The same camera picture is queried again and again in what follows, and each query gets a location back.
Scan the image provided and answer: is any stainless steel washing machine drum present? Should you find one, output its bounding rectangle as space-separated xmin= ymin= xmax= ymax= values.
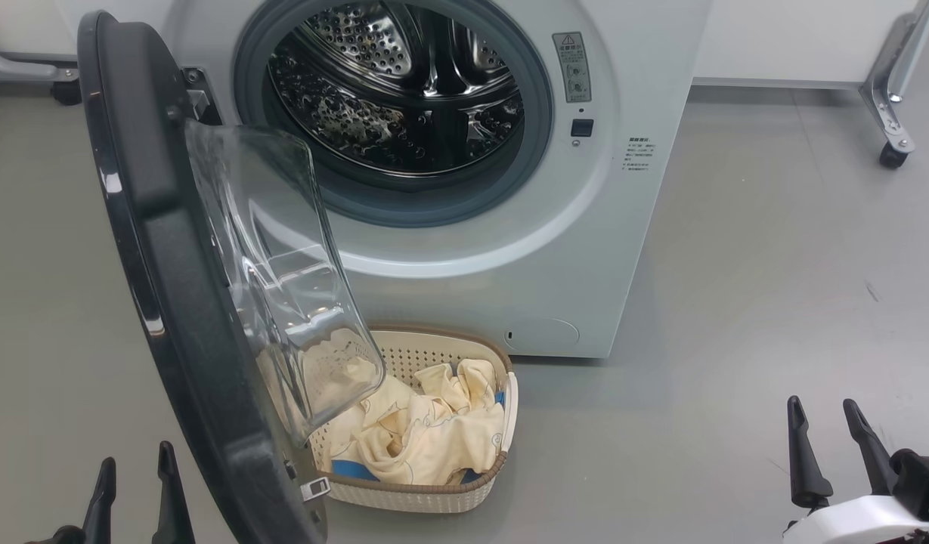
xmin=266 ymin=0 xmax=525 ymax=181

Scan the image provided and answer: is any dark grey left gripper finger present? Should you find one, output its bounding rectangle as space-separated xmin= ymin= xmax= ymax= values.
xmin=82 ymin=457 xmax=117 ymax=544
xmin=152 ymin=441 xmax=197 ymax=544

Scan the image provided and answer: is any white partition panel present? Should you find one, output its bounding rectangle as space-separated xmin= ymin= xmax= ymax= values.
xmin=0 ymin=0 xmax=66 ymax=60
xmin=691 ymin=0 xmax=918 ymax=90

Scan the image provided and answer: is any dark round washer door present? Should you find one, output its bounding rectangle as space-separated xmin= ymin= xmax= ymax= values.
xmin=77 ymin=11 xmax=387 ymax=544

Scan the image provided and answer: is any metal frame leg with caster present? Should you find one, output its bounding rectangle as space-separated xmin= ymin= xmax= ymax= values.
xmin=859 ymin=0 xmax=929 ymax=169
xmin=0 ymin=38 xmax=82 ymax=107

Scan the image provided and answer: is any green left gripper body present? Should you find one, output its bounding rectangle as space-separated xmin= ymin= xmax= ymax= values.
xmin=26 ymin=526 xmax=85 ymax=544

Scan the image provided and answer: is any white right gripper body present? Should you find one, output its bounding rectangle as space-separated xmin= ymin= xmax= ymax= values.
xmin=782 ymin=495 xmax=929 ymax=544

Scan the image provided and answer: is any white front-load washing machine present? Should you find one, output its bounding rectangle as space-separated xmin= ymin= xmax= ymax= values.
xmin=56 ymin=0 xmax=713 ymax=360

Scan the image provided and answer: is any cream perforated laundry basket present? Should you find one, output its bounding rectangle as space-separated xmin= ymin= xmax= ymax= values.
xmin=302 ymin=325 xmax=519 ymax=515

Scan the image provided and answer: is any cream garment with blue collar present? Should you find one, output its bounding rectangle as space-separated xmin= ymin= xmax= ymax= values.
xmin=321 ymin=378 xmax=506 ymax=486

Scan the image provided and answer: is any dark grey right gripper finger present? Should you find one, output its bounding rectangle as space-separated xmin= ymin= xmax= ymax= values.
xmin=786 ymin=396 xmax=834 ymax=509
xmin=843 ymin=399 xmax=898 ymax=496

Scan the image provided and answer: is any grey warning sticker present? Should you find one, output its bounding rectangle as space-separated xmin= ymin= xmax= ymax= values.
xmin=553 ymin=32 xmax=592 ymax=104

